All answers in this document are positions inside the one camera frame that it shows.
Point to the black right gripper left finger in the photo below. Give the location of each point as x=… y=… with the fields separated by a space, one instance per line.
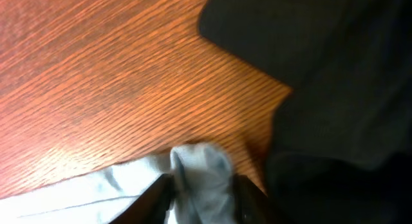
x=152 y=206

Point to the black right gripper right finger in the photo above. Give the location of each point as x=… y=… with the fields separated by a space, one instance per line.
x=252 y=205

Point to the light blue t-shirt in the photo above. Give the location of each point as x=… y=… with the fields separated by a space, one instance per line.
x=202 y=177

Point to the black garment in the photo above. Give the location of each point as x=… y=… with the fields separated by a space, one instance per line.
x=341 y=144

